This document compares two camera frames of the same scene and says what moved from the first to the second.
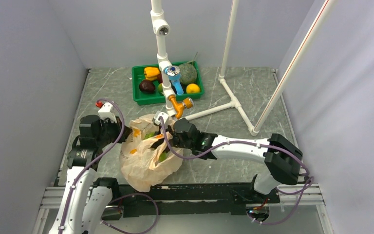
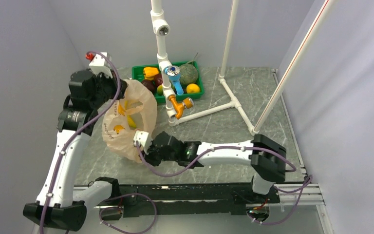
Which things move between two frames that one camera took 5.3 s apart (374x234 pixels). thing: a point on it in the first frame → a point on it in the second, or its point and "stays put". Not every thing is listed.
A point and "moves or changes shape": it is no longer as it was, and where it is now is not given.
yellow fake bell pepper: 151,73 stays put
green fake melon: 188,73 stays put
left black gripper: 117,126 → 100,77
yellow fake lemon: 192,88 stays put
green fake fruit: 162,157 moves or changes shape
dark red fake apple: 147,86 stays put
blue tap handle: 173,72 stays put
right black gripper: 170,128 → 149,157
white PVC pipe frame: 161,28 stays put
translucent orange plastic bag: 145,168 → 136,111
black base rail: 235,198 stays put
